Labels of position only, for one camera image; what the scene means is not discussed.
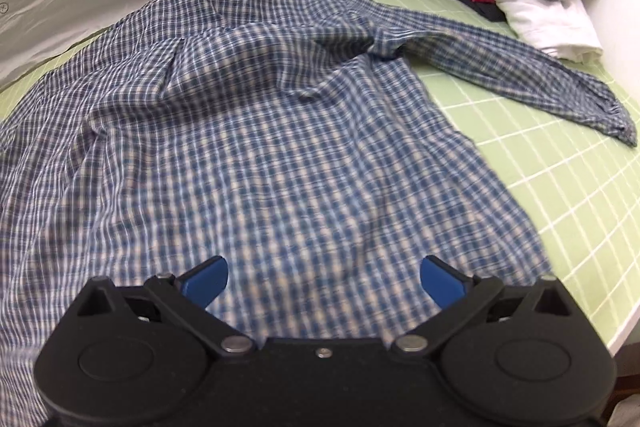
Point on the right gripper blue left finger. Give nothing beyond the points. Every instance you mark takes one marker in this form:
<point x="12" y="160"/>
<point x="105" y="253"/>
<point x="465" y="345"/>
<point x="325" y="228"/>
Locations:
<point x="205" y="282"/>

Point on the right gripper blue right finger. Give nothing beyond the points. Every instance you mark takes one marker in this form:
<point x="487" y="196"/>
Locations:
<point x="444" y="284"/>

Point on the blue plaid shirt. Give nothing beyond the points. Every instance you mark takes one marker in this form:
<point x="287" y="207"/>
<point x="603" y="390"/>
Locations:
<point x="291" y="137"/>

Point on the white folded garment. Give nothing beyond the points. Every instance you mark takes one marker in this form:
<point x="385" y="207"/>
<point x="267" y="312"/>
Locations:
<point x="560" y="28"/>

